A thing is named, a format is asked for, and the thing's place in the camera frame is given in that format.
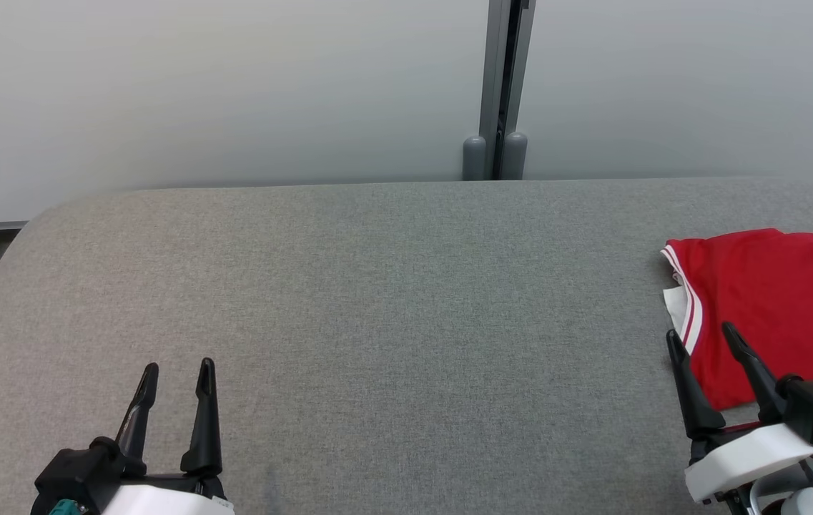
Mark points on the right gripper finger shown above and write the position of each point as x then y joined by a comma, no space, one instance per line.
696,404
756,386

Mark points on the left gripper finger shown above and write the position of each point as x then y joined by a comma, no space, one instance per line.
138,422
206,436

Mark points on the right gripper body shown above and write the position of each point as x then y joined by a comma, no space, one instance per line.
749,458

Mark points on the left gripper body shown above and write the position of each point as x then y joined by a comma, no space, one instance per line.
170,501

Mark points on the red 23 jersey white sleeves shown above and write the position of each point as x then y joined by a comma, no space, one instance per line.
785,300

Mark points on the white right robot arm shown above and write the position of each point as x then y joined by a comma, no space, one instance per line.
789,504

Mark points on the teal left camera connector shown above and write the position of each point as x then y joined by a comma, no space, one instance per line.
66,508

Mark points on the grey partition joint post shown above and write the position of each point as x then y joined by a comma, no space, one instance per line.
495,86

